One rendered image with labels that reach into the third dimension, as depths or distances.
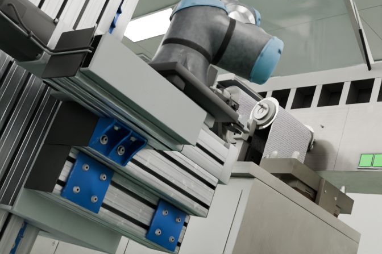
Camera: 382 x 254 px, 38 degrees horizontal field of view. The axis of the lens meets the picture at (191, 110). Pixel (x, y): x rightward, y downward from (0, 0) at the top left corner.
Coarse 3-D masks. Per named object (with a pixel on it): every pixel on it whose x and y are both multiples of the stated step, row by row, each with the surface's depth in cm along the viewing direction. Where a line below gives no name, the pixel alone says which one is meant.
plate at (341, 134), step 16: (288, 112) 265; (304, 112) 257; (320, 112) 250; (336, 112) 244; (352, 112) 237; (368, 112) 231; (320, 128) 245; (336, 128) 239; (352, 128) 233; (368, 128) 227; (320, 144) 241; (336, 144) 235; (352, 144) 229; (368, 144) 223; (304, 160) 243; (320, 160) 237; (336, 160) 231; (352, 160) 225; (336, 176) 234; (352, 176) 228; (368, 176) 222; (352, 192) 246; (368, 192) 239
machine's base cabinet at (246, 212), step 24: (216, 192) 183; (240, 192) 175; (264, 192) 177; (192, 216) 186; (216, 216) 178; (240, 216) 170; (264, 216) 176; (288, 216) 183; (312, 216) 192; (48, 240) 246; (192, 240) 180; (216, 240) 172; (240, 240) 168; (264, 240) 175; (288, 240) 183; (312, 240) 191; (336, 240) 200
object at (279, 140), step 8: (272, 128) 220; (280, 128) 223; (272, 136) 220; (280, 136) 223; (288, 136) 226; (272, 144) 219; (280, 144) 223; (288, 144) 226; (296, 144) 229; (264, 152) 216; (280, 152) 222; (288, 152) 226; (304, 152) 232
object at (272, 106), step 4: (264, 100) 229; (268, 100) 227; (268, 104) 226; (272, 104) 224; (272, 108) 223; (252, 112) 230; (272, 112) 222; (252, 116) 229; (268, 116) 222; (256, 120) 226; (260, 120) 224; (264, 120) 223; (268, 120) 222; (256, 124) 226; (260, 124) 224; (264, 128) 226; (268, 128) 226; (268, 132) 229
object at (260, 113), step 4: (264, 104) 226; (256, 108) 228; (260, 108) 227; (264, 108) 225; (268, 108) 223; (256, 112) 227; (260, 112) 225; (264, 112) 224; (268, 112) 223; (256, 116) 226; (260, 116) 224; (264, 116) 223
